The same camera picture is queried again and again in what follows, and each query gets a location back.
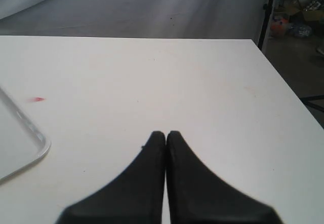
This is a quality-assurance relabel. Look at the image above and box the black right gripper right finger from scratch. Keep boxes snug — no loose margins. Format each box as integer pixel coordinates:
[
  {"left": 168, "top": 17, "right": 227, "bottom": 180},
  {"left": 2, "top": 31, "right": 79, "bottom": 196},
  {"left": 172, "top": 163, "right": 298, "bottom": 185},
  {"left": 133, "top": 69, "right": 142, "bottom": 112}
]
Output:
[{"left": 166, "top": 131, "right": 280, "bottom": 223}]

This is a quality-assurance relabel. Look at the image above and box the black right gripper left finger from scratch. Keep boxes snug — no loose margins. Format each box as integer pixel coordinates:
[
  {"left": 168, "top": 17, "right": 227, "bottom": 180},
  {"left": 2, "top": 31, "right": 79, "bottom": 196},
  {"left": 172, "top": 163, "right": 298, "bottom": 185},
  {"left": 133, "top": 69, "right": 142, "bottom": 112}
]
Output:
[{"left": 57, "top": 131, "right": 166, "bottom": 223}]

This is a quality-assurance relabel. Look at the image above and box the white rectangular plastic tray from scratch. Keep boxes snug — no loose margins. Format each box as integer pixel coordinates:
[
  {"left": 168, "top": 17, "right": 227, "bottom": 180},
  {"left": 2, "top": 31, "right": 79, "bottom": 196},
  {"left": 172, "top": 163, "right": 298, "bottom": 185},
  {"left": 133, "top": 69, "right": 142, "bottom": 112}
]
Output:
[{"left": 1, "top": 89, "right": 51, "bottom": 183}]

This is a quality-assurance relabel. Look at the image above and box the grey backdrop cloth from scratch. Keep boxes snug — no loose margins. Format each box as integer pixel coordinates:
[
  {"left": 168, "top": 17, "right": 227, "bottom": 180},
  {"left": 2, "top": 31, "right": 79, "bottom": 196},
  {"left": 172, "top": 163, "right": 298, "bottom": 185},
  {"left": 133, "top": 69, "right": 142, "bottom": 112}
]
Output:
[{"left": 1, "top": 0, "right": 268, "bottom": 42}]

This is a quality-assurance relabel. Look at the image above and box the black tripod stand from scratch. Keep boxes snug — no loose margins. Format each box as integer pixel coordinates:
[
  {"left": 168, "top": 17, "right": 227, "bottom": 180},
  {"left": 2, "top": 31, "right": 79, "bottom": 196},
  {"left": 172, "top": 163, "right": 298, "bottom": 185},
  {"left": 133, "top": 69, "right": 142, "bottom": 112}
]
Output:
[{"left": 257, "top": 0, "right": 274, "bottom": 51}]

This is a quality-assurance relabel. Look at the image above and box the background clutter of boxes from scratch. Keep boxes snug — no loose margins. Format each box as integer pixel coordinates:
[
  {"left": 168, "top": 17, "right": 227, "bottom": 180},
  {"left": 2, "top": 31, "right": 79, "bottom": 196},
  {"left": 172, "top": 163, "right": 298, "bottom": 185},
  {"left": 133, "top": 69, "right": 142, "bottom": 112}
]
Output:
[{"left": 269, "top": 0, "right": 323, "bottom": 38}]

